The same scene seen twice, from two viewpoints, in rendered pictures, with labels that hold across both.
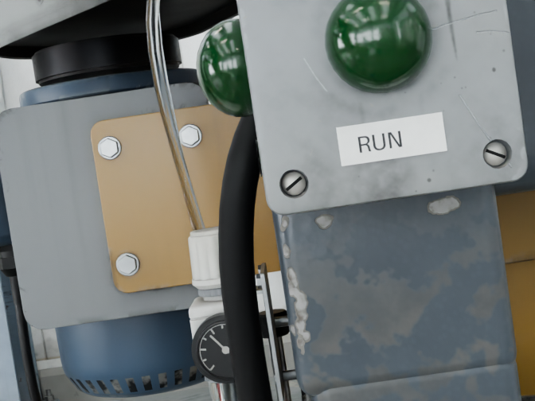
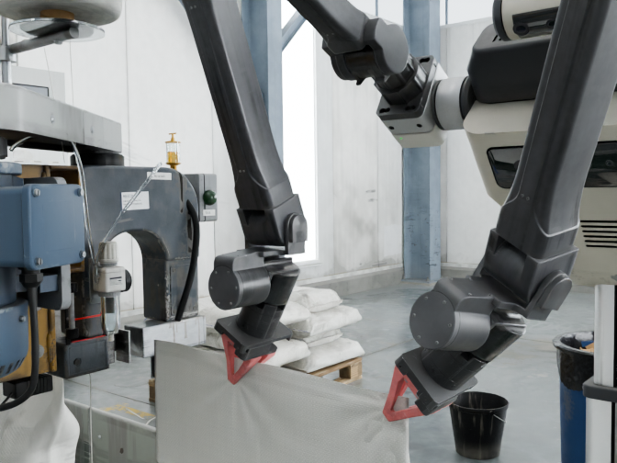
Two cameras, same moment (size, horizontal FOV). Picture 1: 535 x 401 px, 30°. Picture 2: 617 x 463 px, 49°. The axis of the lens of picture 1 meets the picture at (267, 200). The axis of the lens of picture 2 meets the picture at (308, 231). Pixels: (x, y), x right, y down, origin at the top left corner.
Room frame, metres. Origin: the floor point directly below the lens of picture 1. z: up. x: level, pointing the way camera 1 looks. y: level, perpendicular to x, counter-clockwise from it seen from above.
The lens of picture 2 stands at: (1.20, 0.92, 1.29)
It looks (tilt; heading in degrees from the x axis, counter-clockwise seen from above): 3 degrees down; 217
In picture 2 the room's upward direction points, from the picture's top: 1 degrees counter-clockwise
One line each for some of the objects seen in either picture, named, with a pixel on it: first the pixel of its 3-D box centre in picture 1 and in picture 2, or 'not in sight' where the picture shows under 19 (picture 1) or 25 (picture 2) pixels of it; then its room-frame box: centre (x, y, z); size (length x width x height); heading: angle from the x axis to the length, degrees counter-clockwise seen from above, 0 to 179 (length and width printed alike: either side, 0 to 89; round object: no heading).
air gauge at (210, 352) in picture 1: (226, 347); (121, 280); (0.53, 0.03, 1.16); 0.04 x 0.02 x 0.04; 89
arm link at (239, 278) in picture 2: not in sight; (256, 258); (0.53, 0.32, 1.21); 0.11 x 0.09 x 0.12; 178
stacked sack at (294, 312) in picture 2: not in sight; (254, 314); (-1.81, -1.80, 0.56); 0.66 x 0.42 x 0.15; 179
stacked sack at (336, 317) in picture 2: not in sight; (312, 319); (-2.40, -1.82, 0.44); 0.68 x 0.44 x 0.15; 179
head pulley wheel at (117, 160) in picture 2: not in sight; (97, 162); (0.49, -0.08, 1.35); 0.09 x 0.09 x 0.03
